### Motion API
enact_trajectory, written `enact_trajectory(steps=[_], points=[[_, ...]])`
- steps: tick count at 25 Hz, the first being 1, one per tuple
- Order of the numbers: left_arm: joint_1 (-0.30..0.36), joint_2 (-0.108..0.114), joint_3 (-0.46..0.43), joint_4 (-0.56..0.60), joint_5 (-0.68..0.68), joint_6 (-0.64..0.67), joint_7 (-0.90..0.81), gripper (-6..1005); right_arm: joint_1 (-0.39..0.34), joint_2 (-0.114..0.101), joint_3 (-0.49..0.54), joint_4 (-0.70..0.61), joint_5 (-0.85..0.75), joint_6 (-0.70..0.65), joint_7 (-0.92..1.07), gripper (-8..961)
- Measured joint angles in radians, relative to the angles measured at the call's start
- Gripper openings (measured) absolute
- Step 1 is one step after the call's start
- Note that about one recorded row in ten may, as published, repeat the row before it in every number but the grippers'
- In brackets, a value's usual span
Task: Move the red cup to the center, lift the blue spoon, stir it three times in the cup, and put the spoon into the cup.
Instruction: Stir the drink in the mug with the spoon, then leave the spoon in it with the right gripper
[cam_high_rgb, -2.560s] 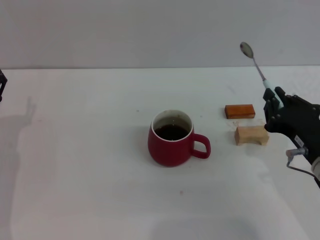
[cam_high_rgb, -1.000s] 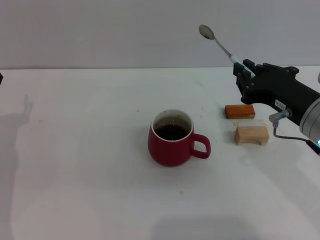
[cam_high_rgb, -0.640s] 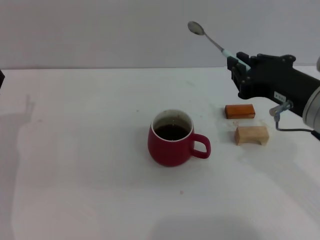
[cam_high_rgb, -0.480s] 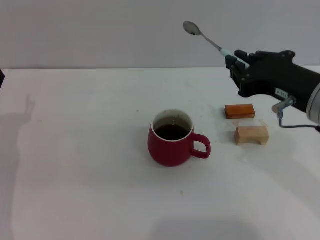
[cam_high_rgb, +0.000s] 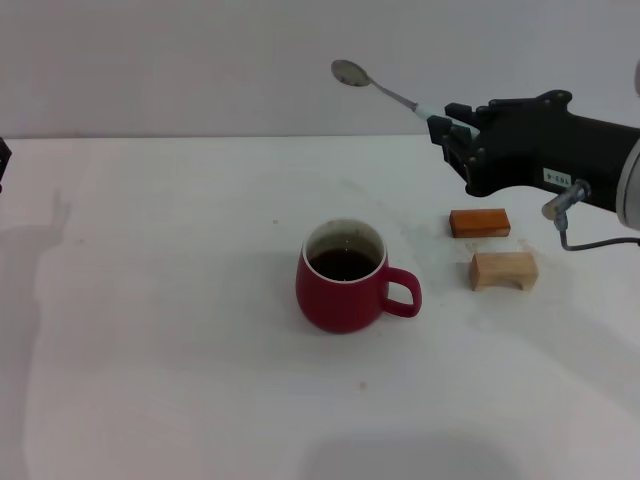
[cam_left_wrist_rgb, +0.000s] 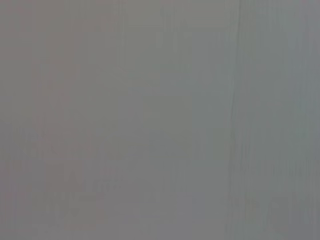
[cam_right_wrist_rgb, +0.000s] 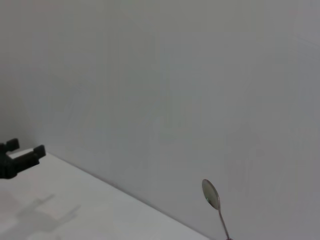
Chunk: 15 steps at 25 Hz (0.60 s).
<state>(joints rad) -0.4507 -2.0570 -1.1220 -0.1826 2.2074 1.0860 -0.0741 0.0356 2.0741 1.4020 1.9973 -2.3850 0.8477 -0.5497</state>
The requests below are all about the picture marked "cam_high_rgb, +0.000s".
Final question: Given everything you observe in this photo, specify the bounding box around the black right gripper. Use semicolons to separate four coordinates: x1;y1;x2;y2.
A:
428;89;640;214

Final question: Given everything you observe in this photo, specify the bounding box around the metal spoon light blue handle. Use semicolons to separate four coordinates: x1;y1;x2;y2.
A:
331;59;481;137

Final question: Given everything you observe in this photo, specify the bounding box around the red ceramic mug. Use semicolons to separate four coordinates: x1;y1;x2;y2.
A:
294;217;423;335

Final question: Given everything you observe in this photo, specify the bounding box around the dark orange wooden block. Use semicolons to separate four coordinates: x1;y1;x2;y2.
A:
448;208;512;239

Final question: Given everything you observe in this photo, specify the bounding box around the light wooden arch block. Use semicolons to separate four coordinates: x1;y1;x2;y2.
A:
468;251;540;293

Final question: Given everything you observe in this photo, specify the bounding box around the dark coffee liquid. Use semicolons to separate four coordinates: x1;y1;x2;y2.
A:
307;248;380;282

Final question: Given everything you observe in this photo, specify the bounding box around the grey right gripper cable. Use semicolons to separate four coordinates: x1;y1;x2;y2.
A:
542;178;640;250

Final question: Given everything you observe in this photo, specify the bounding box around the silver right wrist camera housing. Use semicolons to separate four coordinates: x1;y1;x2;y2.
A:
617;137;640;232

